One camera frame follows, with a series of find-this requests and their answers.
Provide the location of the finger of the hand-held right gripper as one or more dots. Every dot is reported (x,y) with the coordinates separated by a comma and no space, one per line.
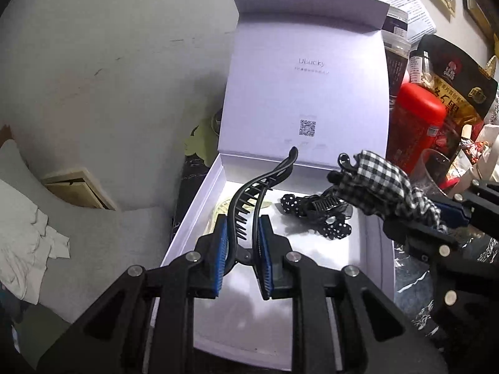
(421,241)
(454,210)

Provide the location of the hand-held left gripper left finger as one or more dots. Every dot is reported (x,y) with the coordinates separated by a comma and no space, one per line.
(218,257)

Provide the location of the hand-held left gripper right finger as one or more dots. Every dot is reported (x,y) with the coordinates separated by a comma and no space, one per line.
(267,259)

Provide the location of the black banana hair clip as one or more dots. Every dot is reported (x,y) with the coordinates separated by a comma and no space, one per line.
(249,194)

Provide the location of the black white checkered hair clip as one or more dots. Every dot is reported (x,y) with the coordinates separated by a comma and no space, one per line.
(374,181)

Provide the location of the pale lavender gift box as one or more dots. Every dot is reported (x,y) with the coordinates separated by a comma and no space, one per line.
(304,97)

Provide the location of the clear glass mug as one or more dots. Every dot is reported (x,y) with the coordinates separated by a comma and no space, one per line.
(432,171)

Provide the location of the pale yellow hair accessory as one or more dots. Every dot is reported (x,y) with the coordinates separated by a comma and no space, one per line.
(220,207)

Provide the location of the white ceramic teapot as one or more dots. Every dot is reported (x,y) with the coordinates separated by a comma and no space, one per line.
(487,156)

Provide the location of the small black comb clip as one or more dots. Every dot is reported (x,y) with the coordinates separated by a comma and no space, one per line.
(323,203)

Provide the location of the red canister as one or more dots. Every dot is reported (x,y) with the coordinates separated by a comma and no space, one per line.
(417,124)

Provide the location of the grey cushion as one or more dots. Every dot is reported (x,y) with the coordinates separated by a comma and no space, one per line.
(117,233)

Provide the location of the green leaf shaped coaster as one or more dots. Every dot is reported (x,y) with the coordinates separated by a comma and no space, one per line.
(199,144)

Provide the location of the black snack bag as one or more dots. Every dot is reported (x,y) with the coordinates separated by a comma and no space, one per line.
(456,85)

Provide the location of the small glass jar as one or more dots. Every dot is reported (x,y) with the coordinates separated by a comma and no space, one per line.
(216,120)

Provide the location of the dark label plastic jar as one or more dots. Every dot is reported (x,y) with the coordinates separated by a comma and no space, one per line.
(397,62)

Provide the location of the white cloth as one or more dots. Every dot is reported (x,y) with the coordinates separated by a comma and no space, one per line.
(23,237)

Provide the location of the printed paper sheet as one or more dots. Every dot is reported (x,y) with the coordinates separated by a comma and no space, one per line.
(409,0)

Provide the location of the pale wooden frame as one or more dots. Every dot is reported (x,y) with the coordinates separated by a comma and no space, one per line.
(78,187)

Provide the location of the dark edged picture frame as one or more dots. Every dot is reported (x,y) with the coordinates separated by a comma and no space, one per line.
(475,7)

